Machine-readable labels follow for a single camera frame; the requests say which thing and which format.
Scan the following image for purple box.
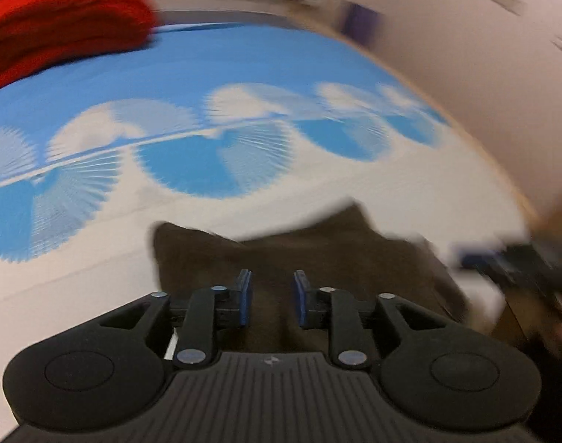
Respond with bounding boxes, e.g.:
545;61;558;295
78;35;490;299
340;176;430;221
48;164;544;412
338;1;383;49

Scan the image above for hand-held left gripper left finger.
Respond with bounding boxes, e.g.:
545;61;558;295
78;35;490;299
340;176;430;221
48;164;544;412
99;269;253;370

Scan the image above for red fleece cloth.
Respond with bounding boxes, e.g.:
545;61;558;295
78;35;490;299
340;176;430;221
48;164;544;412
0;0;159;94

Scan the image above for brown pants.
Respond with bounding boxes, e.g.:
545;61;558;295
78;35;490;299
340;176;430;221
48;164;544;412
151;203;470;351

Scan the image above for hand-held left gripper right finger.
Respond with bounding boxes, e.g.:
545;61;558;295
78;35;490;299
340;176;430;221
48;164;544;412
293;270;448;370

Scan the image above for blue and white printed bedsheet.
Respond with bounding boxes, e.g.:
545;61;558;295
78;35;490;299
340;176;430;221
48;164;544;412
0;23;531;443

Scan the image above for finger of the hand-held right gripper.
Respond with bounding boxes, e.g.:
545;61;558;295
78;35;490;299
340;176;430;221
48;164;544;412
455;245;505;272

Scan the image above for white window sill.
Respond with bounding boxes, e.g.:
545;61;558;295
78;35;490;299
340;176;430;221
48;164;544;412
142;0;323;28

